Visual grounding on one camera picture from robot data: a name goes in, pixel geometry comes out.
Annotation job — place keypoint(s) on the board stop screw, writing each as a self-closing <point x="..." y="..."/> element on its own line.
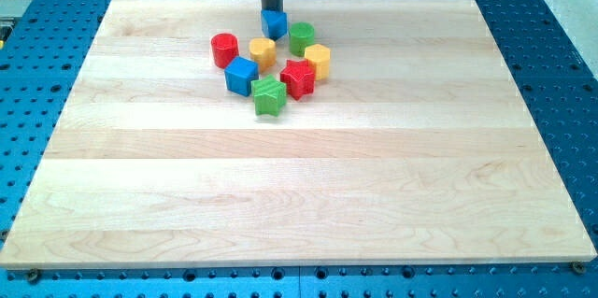
<point x="32" y="275"/>
<point x="578" y="268"/>

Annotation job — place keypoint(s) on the green star block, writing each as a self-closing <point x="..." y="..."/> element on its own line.
<point x="269" y="95"/>

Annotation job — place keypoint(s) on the right board stop screw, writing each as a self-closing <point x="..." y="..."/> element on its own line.
<point x="578" y="268"/>

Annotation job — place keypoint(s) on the green cylinder block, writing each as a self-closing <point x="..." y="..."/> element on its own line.
<point x="302" y="35"/>

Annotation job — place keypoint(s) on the blue triangle block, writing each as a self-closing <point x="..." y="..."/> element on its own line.
<point x="274" y="24"/>

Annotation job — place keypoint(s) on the blue perforated table plate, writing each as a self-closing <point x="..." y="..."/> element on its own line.
<point x="549" y="46"/>

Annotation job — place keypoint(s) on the blue cube block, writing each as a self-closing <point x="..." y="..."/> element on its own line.
<point x="239" y="74"/>

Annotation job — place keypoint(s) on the left board stop screw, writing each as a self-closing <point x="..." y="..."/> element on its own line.
<point x="32" y="275"/>

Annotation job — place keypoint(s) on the red star block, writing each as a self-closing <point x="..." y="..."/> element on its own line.
<point x="299" y="78"/>

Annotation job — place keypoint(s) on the red cylinder block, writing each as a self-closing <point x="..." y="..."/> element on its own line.
<point x="224" y="49"/>

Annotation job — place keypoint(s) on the yellow heart block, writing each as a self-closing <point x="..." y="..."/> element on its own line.
<point x="263" y="51"/>

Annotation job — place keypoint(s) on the yellow hexagon block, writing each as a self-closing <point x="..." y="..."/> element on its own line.
<point x="319" y="58"/>

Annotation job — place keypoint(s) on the light wooden board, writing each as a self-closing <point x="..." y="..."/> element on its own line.
<point x="418" y="148"/>

